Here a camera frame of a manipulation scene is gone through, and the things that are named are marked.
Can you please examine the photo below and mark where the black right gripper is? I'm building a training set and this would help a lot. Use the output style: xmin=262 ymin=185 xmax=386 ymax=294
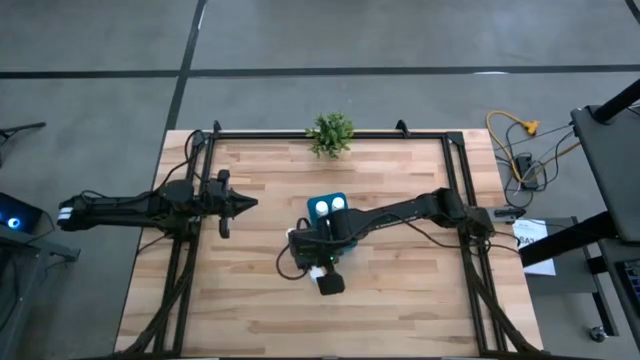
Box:
xmin=288 ymin=227 xmax=347 ymax=297

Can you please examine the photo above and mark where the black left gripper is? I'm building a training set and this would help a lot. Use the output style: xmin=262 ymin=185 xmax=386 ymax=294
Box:
xmin=200 ymin=168 xmax=260 ymax=240

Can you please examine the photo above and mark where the blue plastic basket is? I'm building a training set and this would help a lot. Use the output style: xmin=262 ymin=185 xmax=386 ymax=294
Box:
xmin=306 ymin=191 xmax=359 ymax=257

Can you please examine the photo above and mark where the green plant in white pot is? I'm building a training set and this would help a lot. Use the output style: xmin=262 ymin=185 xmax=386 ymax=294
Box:
xmin=304 ymin=112 xmax=356 ymax=160

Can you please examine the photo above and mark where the white paper sheet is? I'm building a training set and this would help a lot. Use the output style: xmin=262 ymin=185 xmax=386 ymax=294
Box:
xmin=512 ymin=218 xmax=557 ymax=277

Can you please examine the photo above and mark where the grey metal table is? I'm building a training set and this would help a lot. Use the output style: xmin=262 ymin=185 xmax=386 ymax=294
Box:
xmin=0 ymin=227 xmax=81 ymax=360

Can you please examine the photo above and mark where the black computer with blue light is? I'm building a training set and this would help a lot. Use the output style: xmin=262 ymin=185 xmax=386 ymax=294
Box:
xmin=0 ymin=192 xmax=45 ymax=236

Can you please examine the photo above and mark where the black power strip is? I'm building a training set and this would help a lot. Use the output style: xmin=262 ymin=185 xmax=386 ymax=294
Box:
xmin=514 ymin=153 xmax=540 ymax=191

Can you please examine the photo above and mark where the black stand leg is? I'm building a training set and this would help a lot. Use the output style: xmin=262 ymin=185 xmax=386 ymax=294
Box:
xmin=0 ymin=121 xmax=47 ymax=144

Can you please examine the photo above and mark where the black side table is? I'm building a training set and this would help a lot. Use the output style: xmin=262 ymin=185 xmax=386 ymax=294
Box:
xmin=518 ymin=77 xmax=640 ymax=337

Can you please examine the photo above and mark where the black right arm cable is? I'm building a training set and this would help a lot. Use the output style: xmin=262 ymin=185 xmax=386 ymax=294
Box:
xmin=275 ymin=217 xmax=312 ymax=282

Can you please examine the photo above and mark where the black metal frame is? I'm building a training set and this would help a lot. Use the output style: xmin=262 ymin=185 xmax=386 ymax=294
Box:
xmin=119 ymin=119 xmax=539 ymax=360

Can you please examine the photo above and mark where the yellow extension cable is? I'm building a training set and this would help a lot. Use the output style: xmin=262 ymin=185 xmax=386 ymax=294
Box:
xmin=484 ymin=109 xmax=541 ymax=185

